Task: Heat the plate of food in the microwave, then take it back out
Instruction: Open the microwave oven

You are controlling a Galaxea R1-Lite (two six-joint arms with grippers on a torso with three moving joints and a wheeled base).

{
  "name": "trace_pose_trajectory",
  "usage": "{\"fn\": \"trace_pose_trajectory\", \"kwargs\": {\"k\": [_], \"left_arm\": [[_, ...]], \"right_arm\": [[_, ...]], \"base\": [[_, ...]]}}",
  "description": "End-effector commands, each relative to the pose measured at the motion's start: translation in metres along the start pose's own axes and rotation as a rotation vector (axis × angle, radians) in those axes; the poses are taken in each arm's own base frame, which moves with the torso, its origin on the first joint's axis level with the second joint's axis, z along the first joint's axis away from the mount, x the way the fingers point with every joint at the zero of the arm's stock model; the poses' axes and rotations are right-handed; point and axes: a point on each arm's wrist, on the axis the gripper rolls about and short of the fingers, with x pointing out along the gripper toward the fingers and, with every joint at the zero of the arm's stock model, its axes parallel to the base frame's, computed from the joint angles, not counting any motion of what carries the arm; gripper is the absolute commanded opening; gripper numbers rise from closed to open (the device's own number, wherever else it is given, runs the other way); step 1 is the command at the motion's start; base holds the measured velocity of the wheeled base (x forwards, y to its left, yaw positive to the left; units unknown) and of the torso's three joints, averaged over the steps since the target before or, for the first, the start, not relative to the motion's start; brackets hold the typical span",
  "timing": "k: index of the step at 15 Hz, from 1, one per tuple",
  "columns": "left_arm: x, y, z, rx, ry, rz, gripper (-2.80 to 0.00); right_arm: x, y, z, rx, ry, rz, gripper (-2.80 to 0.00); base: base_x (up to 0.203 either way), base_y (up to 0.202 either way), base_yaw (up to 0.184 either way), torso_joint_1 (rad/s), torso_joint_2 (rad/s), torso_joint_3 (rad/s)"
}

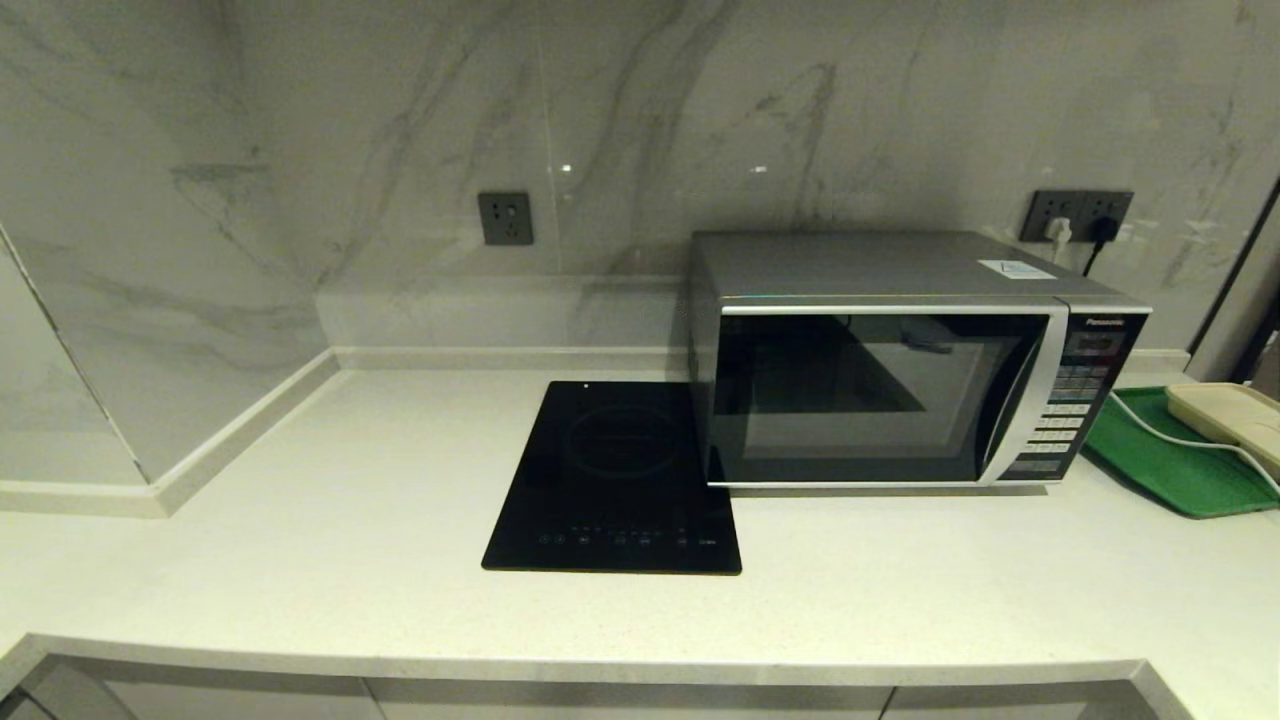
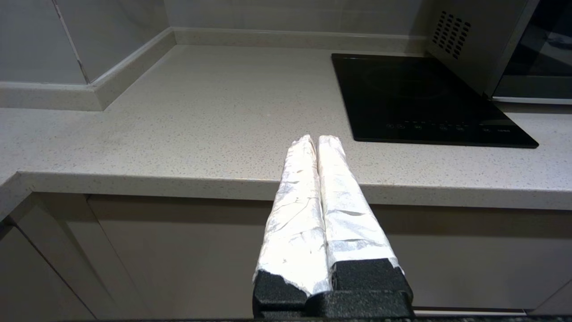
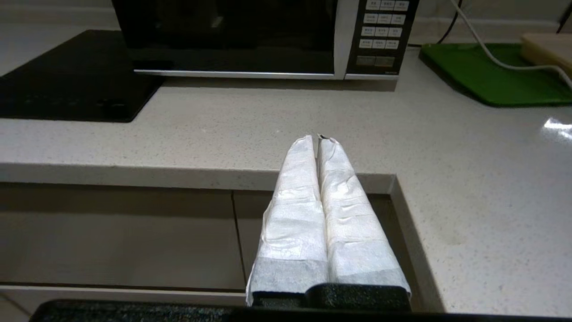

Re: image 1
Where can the dark glass microwave door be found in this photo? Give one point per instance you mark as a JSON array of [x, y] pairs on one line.
[[860, 400]]

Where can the silver Panasonic microwave oven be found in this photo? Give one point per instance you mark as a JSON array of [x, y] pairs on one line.
[[850, 262]]

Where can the black induction cooktop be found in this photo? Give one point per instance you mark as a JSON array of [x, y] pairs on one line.
[[600, 480]]

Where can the white paper label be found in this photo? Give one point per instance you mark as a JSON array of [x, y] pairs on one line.
[[1017, 269]]

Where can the white power plug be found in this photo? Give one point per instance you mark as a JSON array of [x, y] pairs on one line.
[[1058, 232]]

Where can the black power plug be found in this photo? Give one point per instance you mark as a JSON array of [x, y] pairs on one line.
[[1102, 229]]

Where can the green plastic tray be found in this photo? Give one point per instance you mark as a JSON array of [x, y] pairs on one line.
[[1160, 470]]

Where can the beige plastic box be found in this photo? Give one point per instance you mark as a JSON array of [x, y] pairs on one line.
[[1230, 415]]

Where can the grey angled cabinet panel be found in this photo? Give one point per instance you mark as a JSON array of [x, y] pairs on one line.
[[70, 700]]

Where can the grey side cabinet door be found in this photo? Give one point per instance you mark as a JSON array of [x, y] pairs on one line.
[[15, 712]]

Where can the grey single wall socket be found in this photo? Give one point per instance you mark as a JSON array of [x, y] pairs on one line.
[[505, 218]]

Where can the grey double wall socket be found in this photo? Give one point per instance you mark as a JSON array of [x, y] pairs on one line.
[[1080, 203]]

